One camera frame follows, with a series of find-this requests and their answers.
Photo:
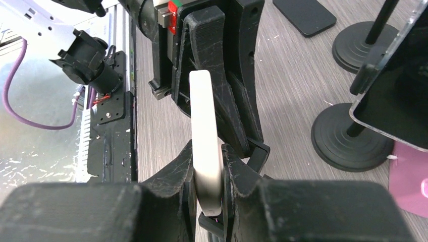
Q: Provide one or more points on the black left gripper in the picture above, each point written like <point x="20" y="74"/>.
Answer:
<point x="188" y="36"/>

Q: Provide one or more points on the smartphone with clear case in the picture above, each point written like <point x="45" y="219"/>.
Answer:
<point x="391" y="89"/>

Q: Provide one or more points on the black phone stand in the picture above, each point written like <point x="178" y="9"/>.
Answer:
<point x="352" y="45"/>
<point x="346" y="145"/>
<point x="257" y="155"/>

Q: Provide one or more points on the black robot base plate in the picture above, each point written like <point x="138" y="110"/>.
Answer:
<point x="107" y="149"/>

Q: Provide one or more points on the smartphone with cream case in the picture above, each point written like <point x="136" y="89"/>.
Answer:
<point x="206" y="150"/>

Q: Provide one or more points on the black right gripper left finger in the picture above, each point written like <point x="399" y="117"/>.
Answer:
<point x="162" y="208"/>

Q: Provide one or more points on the black smartphone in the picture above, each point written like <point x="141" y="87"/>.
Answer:
<point x="309" y="17"/>

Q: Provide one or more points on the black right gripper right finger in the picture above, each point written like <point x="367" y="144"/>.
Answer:
<point x="261" y="209"/>

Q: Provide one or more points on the pink wedge stand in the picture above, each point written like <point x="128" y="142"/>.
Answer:
<point x="408" y="179"/>

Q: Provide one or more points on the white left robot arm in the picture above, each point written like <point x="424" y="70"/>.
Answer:
<point x="79" y="55"/>

